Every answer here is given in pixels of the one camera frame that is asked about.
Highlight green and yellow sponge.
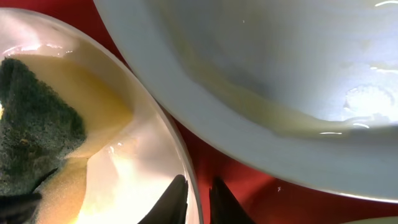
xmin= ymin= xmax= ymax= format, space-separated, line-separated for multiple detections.
xmin=1 ymin=54 xmax=132 ymax=223

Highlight red plastic serving tray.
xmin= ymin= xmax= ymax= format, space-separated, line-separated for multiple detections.
xmin=1 ymin=0 xmax=397 ymax=223

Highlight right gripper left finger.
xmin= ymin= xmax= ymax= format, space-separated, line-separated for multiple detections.
xmin=138 ymin=174 xmax=188 ymax=224

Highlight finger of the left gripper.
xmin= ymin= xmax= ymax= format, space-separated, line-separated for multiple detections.
xmin=1 ymin=193 xmax=42 ymax=224

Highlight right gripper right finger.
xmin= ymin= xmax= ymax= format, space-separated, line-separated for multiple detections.
xmin=209 ymin=177 xmax=255 ymax=224

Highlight pale green plate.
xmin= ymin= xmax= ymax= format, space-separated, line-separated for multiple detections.
xmin=95 ymin=0 xmax=397 ymax=203

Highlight cream white plate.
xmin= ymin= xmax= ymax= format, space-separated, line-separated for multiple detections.
xmin=1 ymin=7 xmax=203 ymax=223

